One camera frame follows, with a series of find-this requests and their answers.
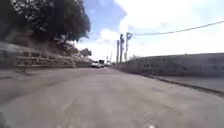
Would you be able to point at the utility pole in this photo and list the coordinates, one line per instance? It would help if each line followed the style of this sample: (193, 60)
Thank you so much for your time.
(121, 48)
(127, 46)
(117, 53)

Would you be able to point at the white vehicle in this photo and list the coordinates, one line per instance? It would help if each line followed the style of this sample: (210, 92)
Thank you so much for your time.
(95, 64)

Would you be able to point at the grey asphalt road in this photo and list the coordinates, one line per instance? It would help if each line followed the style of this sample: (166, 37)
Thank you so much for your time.
(110, 100)

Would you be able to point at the robot's own part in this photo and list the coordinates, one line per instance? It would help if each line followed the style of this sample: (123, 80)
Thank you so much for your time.
(151, 126)

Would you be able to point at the row of trees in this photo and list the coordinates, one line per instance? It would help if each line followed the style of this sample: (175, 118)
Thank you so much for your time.
(50, 23)

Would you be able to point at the raised grey pavement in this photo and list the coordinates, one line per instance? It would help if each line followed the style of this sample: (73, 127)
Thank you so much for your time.
(203, 83)

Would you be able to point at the grey concrete wall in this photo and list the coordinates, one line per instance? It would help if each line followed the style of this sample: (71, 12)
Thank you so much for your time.
(176, 65)

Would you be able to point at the stone retaining wall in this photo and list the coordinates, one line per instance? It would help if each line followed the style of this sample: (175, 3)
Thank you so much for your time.
(40, 60)

